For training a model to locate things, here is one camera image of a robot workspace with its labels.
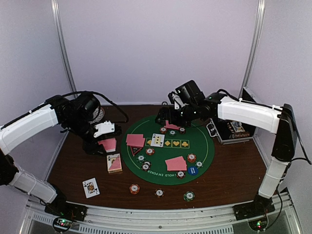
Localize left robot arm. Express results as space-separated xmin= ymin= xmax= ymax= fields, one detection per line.
xmin=0 ymin=91 xmax=106 ymax=216

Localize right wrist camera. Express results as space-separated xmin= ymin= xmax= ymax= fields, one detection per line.
xmin=168 ymin=80 xmax=205 ymax=110

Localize floral patterned plate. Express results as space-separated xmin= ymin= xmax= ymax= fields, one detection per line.
xmin=92 ymin=107 xmax=105 ymax=122

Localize red backed card deck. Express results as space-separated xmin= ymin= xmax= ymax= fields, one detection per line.
xmin=98 ymin=138 xmax=117 ymax=153

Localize aluminium frame post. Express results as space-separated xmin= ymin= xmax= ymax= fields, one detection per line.
xmin=51 ymin=0 xmax=77 ymax=92
xmin=239 ymin=0 xmax=266 ymax=98

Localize green chip stack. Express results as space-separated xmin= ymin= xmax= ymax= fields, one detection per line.
xmin=183 ymin=191 xmax=195 ymax=202

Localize black chips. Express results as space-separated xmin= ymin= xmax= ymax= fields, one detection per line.
xmin=141 ymin=161 xmax=151 ymax=172

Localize left aluminium frame post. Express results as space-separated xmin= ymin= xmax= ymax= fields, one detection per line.
xmin=51 ymin=0 xmax=77 ymax=92

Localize face down card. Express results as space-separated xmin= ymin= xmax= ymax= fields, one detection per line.
xmin=166 ymin=124 xmax=180 ymax=130
xmin=126 ymin=134 xmax=145 ymax=145
xmin=165 ymin=156 xmax=187 ymax=171
xmin=166 ymin=161 xmax=187 ymax=171
xmin=126 ymin=136 xmax=145 ymax=147
xmin=164 ymin=120 xmax=179 ymax=130

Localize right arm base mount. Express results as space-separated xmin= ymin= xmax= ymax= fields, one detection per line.
xmin=233 ymin=202 xmax=275 ymax=221

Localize jack of clubs card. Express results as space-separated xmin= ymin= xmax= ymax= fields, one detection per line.
xmin=82 ymin=177 xmax=100 ymax=198

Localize right aluminium frame post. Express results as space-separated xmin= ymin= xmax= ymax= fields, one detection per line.
xmin=239 ymin=0 xmax=266 ymax=98

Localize green round poker mat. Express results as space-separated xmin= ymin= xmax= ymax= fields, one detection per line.
xmin=121 ymin=116 xmax=215 ymax=185

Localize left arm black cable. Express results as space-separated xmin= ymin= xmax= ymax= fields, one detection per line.
xmin=63 ymin=90 xmax=129 ymax=124

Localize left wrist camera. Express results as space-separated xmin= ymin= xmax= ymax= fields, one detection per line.
xmin=94 ymin=121 xmax=122 ymax=138

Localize black chip bottom mat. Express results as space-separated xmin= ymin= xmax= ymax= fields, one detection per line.
xmin=176 ymin=171 xmax=186 ymax=179

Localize aluminium front rail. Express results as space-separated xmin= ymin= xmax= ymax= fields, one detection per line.
xmin=18 ymin=192 xmax=303 ymax=234

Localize black hundred chip stack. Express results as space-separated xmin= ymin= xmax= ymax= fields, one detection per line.
xmin=155 ymin=189 xmax=164 ymax=197

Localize black red triangle button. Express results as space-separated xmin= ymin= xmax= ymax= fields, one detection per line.
xmin=130 ymin=146 xmax=142 ymax=156

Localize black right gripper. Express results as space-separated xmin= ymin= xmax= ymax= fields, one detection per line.
xmin=155 ymin=102 xmax=199 ymax=128

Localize red five chip stack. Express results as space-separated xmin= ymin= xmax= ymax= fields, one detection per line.
xmin=129 ymin=184 xmax=140 ymax=195

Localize gold playing card box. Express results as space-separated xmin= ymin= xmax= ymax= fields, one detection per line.
xmin=107 ymin=154 xmax=122 ymax=174

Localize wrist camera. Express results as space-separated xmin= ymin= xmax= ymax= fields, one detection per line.
xmin=168 ymin=80 xmax=205 ymax=110
xmin=94 ymin=121 xmax=122 ymax=138

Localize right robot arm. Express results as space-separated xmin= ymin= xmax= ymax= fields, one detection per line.
xmin=155 ymin=89 xmax=298 ymax=215

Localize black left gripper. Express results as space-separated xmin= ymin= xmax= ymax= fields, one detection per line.
xmin=64 ymin=114 xmax=107 ymax=156

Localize aluminium poker chip case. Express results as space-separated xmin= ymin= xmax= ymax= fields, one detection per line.
xmin=206 ymin=86 xmax=259 ymax=146

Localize blue small blind button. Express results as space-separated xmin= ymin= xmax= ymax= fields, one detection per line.
xmin=187 ymin=166 xmax=198 ymax=176

